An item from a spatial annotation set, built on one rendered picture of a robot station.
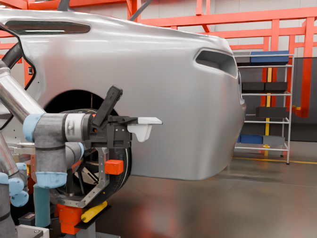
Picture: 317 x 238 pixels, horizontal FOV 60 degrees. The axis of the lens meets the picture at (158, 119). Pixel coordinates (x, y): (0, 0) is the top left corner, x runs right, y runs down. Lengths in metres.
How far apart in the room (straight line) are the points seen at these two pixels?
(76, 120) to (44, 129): 0.08
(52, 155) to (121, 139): 0.18
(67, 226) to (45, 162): 1.24
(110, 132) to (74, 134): 0.09
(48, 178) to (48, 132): 0.12
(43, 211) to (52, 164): 1.15
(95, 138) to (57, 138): 0.09
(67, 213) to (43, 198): 0.19
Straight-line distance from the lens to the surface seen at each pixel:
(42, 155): 0.75
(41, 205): 1.87
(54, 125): 0.73
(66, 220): 1.95
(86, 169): 1.89
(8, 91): 0.92
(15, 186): 1.31
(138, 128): 0.66
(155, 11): 11.55
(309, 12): 7.76
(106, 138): 0.71
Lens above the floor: 1.32
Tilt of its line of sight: 6 degrees down
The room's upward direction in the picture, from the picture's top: straight up
